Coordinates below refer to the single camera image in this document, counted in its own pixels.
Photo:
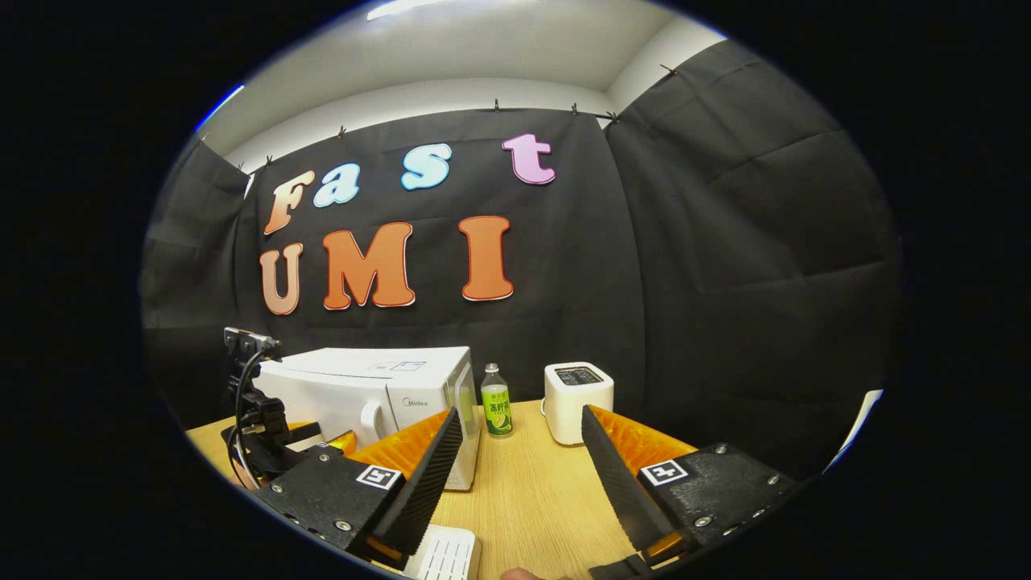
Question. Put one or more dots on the white microwave oven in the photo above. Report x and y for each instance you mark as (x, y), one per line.
(346, 395)

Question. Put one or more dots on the white printed board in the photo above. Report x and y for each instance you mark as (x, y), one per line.
(858, 427)

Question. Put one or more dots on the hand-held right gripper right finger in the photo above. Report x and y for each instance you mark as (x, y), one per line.
(624, 499)

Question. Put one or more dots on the green label drink bottle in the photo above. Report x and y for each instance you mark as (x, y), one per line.
(497, 407)

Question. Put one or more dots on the row of small cloth clips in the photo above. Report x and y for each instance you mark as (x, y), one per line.
(496, 105)

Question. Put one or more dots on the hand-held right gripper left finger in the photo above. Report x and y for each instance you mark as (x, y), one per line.
(423, 491)

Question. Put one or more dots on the white ribbed tray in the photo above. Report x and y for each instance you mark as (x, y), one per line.
(443, 556)

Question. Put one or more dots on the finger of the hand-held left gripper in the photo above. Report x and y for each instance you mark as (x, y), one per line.
(342, 443)

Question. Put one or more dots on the white toaster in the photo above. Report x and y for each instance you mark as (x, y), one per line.
(576, 403)

